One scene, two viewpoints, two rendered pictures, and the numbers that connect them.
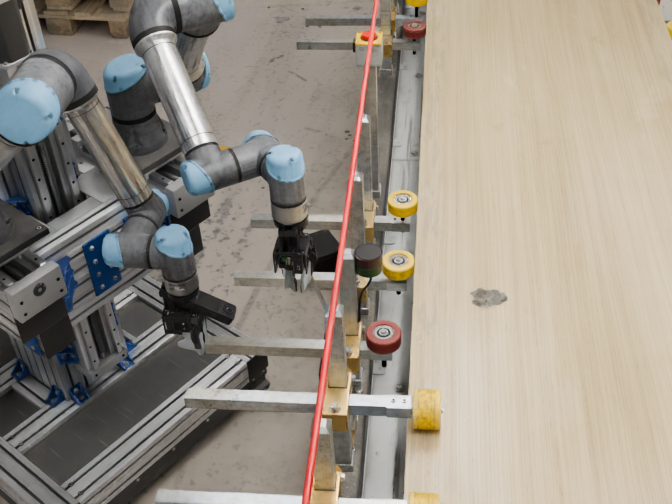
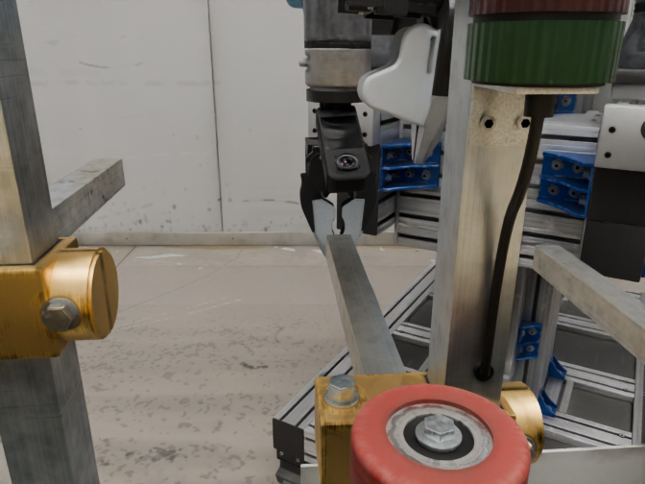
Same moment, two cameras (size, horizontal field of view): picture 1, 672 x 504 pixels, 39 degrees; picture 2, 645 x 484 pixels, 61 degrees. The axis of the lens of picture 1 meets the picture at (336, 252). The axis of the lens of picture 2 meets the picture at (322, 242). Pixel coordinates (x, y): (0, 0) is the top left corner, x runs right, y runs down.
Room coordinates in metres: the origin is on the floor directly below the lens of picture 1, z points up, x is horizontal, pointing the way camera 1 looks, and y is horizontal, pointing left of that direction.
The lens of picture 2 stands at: (1.42, -0.28, 1.07)
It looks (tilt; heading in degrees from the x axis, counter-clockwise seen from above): 20 degrees down; 78
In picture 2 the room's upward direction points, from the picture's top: straight up
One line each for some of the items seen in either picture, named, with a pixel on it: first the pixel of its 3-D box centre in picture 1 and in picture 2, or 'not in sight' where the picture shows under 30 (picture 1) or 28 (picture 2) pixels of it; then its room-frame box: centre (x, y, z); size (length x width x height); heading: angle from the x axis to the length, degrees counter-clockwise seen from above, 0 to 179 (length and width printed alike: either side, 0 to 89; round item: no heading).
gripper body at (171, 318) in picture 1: (183, 306); (336, 140); (1.57, 0.35, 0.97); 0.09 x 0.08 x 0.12; 82
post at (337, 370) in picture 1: (339, 392); (23, 310); (1.31, 0.01, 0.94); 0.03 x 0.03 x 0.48; 82
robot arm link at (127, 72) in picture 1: (130, 85); not in sight; (2.16, 0.50, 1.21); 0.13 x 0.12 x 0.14; 115
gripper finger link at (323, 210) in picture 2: (190, 344); (322, 227); (1.56, 0.35, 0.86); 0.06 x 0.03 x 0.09; 82
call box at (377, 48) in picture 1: (369, 50); not in sight; (2.32, -0.12, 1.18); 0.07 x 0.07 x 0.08; 82
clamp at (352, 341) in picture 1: (351, 344); (424, 429); (1.54, -0.02, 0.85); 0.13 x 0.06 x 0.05; 172
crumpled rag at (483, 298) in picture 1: (488, 295); not in sight; (1.60, -0.35, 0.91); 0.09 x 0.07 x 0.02; 76
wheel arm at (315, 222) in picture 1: (330, 222); not in sight; (2.03, 0.01, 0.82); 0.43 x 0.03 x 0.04; 82
